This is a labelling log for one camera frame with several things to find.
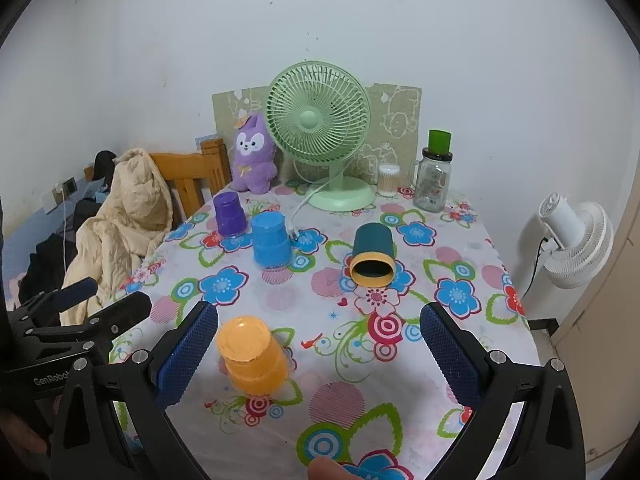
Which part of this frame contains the white fan power cable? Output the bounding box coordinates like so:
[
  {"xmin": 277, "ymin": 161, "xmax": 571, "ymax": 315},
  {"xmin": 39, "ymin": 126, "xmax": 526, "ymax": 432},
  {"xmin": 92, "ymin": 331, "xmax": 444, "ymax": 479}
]
[{"xmin": 286, "ymin": 182, "xmax": 326, "ymax": 241}]

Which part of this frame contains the wooden chair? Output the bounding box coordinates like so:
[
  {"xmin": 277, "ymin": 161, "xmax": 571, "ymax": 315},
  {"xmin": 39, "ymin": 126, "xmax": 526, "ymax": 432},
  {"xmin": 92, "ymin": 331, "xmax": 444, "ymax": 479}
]
[{"xmin": 84, "ymin": 138, "xmax": 232, "ymax": 228}]

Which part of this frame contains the beige quilted blanket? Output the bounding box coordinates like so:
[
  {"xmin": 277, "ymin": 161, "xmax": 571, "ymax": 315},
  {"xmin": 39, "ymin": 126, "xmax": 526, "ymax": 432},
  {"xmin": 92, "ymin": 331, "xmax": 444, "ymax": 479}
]
[{"xmin": 60, "ymin": 148, "xmax": 174, "ymax": 327}]

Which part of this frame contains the blue plastic cup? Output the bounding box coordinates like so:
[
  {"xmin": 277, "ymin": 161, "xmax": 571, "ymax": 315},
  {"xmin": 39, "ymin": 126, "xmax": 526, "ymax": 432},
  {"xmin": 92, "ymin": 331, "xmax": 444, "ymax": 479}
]
[{"xmin": 250, "ymin": 211, "xmax": 292, "ymax": 268}]

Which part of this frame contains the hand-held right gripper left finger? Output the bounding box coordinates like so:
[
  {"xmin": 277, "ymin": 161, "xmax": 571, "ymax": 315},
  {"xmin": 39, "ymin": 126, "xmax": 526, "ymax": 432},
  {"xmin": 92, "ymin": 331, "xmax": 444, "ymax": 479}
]
[{"xmin": 50, "ymin": 301, "xmax": 219, "ymax": 480}]

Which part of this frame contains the purple plastic cup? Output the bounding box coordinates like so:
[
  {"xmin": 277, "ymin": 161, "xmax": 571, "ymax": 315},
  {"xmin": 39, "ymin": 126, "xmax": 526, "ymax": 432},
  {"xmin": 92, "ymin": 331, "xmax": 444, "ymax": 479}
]
[{"xmin": 213, "ymin": 191, "xmax": 249, "ymax": 238}]

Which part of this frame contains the glass jar mug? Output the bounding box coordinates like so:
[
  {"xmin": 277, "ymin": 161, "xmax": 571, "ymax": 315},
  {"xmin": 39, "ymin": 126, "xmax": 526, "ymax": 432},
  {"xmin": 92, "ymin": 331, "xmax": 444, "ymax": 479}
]
[{"xmin": 411, "ymin": 148, "xmax": 453, "ymax": 212}]

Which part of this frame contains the purple plush toy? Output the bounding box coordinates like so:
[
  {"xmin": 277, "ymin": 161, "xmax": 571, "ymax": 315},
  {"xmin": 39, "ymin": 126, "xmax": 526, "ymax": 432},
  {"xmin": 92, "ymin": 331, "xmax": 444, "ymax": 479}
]
[{"xmin": 230, "ymin": 112, "xmax": 279, "ymax": 195}]

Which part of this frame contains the cotton swab container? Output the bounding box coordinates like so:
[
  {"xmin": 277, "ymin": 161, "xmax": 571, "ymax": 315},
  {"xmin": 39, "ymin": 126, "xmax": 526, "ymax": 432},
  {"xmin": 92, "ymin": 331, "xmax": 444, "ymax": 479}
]
[{"xmin": 377, "ymin": 163, "xmax": 401, "ymax": 199}]

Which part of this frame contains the orange plastic cup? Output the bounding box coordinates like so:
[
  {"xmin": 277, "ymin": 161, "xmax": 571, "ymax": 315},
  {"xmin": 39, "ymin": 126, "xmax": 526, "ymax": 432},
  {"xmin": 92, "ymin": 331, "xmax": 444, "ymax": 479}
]
[{"xmin": 216, "ymin": 315, "xmax": 290, "ymax": 396}]

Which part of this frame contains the floral tablecloth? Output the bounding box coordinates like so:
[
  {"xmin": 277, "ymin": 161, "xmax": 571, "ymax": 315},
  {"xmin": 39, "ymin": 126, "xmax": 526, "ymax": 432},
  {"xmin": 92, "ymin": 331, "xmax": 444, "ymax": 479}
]
[{"xmin": 107, "ymin": 182, "xmax": 543, "ymax": 480}]

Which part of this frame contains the green desk fan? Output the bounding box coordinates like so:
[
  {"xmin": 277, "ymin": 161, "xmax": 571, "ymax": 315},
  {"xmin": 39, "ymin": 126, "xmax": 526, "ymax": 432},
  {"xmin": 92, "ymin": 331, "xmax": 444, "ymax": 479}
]
[{"xmin": 265, "ymin": 60, "xmax": 376, "ymax": 212}]

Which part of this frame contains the black fan cable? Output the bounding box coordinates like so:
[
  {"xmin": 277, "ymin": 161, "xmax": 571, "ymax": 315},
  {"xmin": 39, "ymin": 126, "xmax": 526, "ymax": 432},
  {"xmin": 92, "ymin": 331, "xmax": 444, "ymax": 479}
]
[{"xmin": 524, "ymin": 235, "xmax": 549, "ymax": 307}]

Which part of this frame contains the dark clothes pile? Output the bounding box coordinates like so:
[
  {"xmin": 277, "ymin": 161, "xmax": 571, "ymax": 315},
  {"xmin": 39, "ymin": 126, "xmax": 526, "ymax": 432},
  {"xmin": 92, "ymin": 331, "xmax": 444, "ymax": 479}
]
[{"xmin": 19, "ymin": 195, "xmax": 108, "ymax": 306}]

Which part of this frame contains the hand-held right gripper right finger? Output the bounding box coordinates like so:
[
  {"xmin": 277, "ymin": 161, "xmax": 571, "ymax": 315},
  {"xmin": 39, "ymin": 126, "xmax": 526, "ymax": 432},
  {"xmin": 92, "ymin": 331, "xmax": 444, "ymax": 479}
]
[{"xmin": 419, "ymin": 302, "xmax": 587, "ymax": 480}]

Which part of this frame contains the person's right hand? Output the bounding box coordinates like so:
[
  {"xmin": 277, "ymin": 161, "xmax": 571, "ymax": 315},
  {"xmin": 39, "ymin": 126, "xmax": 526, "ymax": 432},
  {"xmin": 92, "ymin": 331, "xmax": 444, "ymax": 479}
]
[{"xmin": 306, "ymin": 455, "xmax": 354, "ymax": 480}]

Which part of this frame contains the white fan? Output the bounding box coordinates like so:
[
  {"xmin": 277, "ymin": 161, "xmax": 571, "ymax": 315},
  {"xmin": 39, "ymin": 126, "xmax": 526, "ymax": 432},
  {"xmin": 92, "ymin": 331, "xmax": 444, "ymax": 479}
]
[{"xmin": 537, "ymin": 191, "xmax": 615, "ymax": 290}]

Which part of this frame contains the green small cup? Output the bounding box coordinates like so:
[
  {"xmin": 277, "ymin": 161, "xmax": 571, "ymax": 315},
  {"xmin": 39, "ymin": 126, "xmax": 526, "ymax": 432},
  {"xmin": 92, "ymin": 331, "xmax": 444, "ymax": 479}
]
[{"xmin": 427, "ymin": 129, "xmax": 453, "ymax": 155}]

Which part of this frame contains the beige cartoon print board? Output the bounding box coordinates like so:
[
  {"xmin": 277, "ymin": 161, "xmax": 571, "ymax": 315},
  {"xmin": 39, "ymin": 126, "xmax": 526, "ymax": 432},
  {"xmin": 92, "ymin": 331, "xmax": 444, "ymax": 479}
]
[{"xmin": 211, "ymin": 82, "xmax": 422, "ymax": 196}]

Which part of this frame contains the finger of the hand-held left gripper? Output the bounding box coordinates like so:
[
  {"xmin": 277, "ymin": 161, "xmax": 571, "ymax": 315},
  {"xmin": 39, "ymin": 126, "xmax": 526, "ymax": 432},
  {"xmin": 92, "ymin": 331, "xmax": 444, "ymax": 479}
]
[
  {"xmin": 17, "ymin": 277, "xmax": 100, "ymax": 318},
  {"xmin": 82, "ymin": 291, "xmax": 153, "ymax": 345}
]

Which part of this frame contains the teal cup with yellow rim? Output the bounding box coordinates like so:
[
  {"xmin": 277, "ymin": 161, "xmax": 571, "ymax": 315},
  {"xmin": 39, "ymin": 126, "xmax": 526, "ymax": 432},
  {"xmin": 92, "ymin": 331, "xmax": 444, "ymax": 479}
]
[{"xmin": 348, "ymin": 223, "xmax": 397, "ymax": 288}]

